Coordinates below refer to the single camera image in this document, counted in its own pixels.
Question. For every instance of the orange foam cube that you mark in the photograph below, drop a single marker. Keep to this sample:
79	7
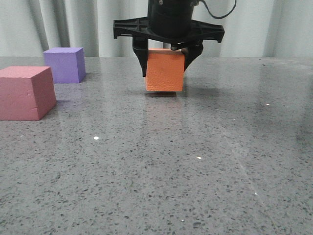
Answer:
165	70

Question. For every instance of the pink foam cube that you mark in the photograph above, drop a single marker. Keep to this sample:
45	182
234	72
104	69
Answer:
26	92

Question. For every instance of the purple foam cube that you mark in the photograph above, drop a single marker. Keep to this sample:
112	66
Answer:
67	64

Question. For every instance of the grey-green pleated curtain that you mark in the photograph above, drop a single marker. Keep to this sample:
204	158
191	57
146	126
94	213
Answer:
253	28

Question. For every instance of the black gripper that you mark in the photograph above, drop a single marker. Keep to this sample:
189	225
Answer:
179	33

